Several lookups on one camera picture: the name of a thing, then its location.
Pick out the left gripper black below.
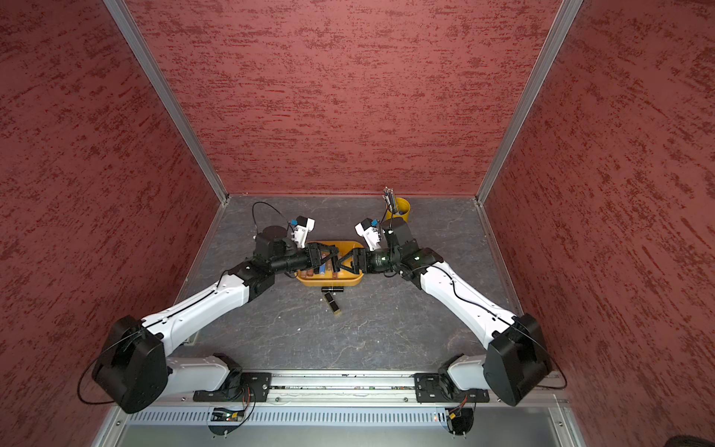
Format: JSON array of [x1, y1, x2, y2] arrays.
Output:
[[272, 242, 339, 275]]

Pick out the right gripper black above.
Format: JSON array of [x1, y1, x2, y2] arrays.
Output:
[[338, 247, 401, 274]]

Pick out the yellow storage tray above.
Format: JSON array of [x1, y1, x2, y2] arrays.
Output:
[[296, 240, 363, 287]]

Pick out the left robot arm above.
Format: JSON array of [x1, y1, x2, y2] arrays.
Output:
[[91, 226, 339, 413]]

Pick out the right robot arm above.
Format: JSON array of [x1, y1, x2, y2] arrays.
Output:
[[341, 218, 553, 406]]

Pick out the black gold square lipstick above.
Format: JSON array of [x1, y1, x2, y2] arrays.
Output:
[[324, 292, 341, 316]]

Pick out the yellow pen bucket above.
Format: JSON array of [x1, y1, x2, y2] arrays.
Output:
[[385, 197, 411, 222]]

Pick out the pens in bucket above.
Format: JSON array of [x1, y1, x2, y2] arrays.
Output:
[[383, 186, 400, 215]]

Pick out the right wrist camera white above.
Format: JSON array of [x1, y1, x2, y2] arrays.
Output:
[[355, 218, 381, 251]]

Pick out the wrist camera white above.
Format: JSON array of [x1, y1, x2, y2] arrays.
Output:
[[355, 218, 381, 251], [289, 216, 315, 249]]

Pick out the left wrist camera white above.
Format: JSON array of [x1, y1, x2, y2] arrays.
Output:
[[289, 216, 315, 249]]

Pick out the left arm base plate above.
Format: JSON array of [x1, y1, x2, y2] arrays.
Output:
[[193, 372, 273, 403]]

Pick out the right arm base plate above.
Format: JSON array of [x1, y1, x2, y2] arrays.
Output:
[[413, 372, 490, 404]]

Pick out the aluminium front rail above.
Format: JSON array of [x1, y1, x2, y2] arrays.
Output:
[[95, 370, 585, 446]]

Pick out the left corner aluminium post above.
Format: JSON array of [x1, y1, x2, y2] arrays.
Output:
[[104, 0, 230, 206]]

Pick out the corner aluminium post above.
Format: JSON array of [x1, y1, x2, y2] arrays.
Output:
[[476, 0, 583, 206], [104, 0, 230, 206]]

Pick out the right corner aluminium post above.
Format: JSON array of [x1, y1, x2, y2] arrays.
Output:
[[476, 0, 583, 206]]

